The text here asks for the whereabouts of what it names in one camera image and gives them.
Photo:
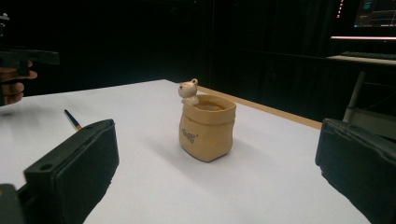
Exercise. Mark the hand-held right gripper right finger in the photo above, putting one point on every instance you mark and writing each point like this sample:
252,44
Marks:
358,161

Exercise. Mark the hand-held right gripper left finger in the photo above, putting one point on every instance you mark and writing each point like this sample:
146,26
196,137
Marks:
77,161

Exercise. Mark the dark pen with gold band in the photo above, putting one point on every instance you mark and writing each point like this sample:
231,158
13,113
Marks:
72,120

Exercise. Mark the tan bear pen holder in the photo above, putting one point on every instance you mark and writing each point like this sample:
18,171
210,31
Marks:
207,130

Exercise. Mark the desk with metal leg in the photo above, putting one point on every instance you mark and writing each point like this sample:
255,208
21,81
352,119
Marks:
364,90

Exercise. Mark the black keyboard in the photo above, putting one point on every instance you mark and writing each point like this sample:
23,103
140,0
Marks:
369,55

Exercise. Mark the computer monitor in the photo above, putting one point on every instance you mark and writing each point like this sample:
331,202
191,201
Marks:
370,18

